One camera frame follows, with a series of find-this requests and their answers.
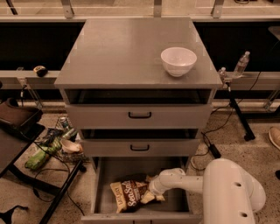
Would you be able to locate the soda can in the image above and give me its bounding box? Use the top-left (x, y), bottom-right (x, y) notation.
top-left (59, 116), bottom-right (70, 130)

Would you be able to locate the middle grey drawer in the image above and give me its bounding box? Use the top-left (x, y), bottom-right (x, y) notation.
top-left (81, 129), bottom-right (200, 157)

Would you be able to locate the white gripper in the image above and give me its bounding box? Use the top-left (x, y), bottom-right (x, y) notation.
top-left (140, 168), bottom-right (186, 204)

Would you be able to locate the clear plastic water bottle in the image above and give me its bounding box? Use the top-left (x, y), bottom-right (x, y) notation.
top-left (233, 51), bottom-right (250, 79)

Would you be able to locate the black tripod stand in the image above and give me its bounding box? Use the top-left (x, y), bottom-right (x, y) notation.
top-left (227, 82), bottom-right (256, 141)

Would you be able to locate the dark side table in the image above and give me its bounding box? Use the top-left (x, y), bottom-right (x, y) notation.
top-left (0, 97), bottom-right (87, 224)

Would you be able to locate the brown sea salt chip bag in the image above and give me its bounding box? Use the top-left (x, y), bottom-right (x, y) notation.
top-left (110, 176), bottom-right (151, 214)

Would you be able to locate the black power adapter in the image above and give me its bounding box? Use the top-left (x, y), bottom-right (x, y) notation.
top-left (209, 144), bottom-right (221, 158)

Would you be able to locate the grey drawer cabinet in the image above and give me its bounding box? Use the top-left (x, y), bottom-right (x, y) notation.
top-left (54, 17), bottom-right (224, 224)

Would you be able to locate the black computer mouse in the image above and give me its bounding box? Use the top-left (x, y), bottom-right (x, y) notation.
top-left (33, 66), bottom-right (48, 78)

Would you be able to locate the bottom grey drawer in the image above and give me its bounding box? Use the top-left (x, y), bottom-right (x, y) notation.
top-left (81, 157), bottom-right (202, 224)

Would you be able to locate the tan shoe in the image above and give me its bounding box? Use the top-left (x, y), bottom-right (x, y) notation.
top-left (269, 127), bottom-right (280, 150)

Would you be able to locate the small white bowl on floor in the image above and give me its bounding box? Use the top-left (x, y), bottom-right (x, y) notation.
top-left (60, 139), bottom-right (82, 154)

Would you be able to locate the green chip bag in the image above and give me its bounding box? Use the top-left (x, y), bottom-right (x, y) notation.
top-left (24, 137), bottom-right (61, 171)

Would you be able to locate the white ceramic bowl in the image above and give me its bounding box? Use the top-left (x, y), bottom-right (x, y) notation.
top-left (161, 47), bottom-right (197, 77)

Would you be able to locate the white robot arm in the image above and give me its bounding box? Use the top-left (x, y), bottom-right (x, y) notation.
top-left (149, 158), bottom-right (266, 224)

